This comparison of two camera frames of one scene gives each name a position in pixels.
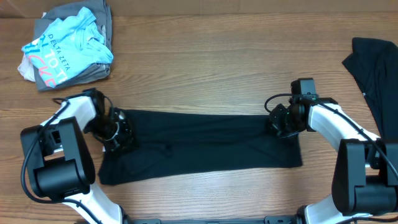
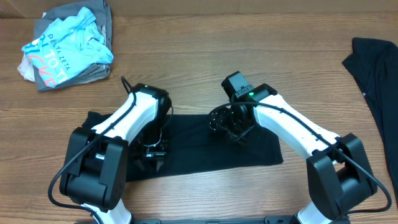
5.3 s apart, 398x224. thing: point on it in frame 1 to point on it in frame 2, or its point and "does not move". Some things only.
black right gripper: [273, 118] to [217, 119]
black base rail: [285, 219] does not move
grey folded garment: [102, 14] does not move
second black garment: [375, 64] does not move
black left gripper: [126, 137] to [159, 153]
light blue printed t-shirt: [72, 45] does not move
